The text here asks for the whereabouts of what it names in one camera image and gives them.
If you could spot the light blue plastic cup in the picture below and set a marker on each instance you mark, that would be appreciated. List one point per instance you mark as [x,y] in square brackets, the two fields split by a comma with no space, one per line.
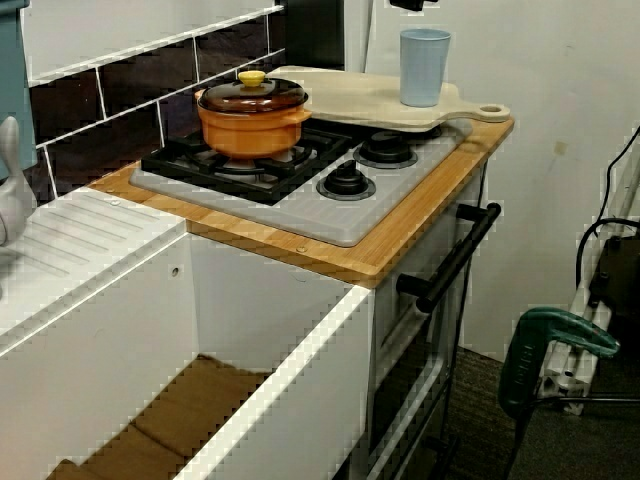
[425,75]

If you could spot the smoked glass lid yellow knob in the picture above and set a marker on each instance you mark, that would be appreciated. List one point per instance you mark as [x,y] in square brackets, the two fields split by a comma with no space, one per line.
[250,102]

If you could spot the black stove knob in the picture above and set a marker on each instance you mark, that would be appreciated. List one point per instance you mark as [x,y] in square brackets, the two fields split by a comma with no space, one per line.
[385,150]
[345,182]

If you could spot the orange toy pot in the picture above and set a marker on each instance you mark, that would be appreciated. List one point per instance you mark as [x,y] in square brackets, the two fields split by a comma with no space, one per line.
[250,135]

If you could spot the grey toy stove panel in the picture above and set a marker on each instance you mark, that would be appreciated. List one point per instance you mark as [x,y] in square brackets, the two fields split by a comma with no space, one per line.
[325,220]

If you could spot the black burner grate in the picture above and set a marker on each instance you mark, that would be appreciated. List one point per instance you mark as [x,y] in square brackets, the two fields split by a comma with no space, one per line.
[170,162]

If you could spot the dark tiled backsplash panel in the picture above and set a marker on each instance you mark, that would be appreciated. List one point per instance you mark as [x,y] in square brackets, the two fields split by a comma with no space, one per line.
[125,85]

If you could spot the white oven door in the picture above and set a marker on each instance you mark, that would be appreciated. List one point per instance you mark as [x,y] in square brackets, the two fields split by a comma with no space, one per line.
[387,325]

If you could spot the black box device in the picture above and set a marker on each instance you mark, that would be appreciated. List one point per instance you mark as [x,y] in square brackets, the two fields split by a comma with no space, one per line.
[620,270]

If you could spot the green power drill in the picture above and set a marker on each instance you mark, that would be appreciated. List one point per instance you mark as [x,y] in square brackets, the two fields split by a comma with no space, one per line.
[520,370]

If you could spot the teal box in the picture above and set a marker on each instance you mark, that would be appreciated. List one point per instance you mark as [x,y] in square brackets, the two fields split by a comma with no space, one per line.
[12,75]

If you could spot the grey toy faucet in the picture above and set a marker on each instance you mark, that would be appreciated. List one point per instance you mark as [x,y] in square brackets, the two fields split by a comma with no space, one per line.
[12,200]

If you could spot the white toy sink unit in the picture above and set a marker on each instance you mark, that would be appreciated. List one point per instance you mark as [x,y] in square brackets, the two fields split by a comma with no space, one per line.
[100,325]

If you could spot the brown cloth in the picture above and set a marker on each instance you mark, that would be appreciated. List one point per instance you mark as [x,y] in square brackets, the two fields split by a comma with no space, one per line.
[190,415]

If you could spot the aluminium frame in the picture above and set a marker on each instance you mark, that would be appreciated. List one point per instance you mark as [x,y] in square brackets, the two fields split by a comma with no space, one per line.
[560,375]

